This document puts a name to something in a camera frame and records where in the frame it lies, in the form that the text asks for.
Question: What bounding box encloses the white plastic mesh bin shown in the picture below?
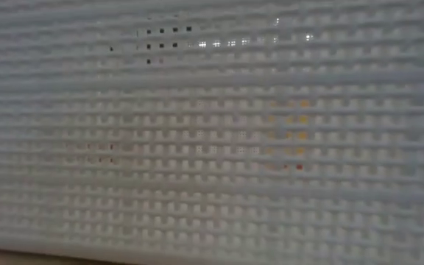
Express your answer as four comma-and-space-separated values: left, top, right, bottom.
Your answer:
0, 0, 424, 265

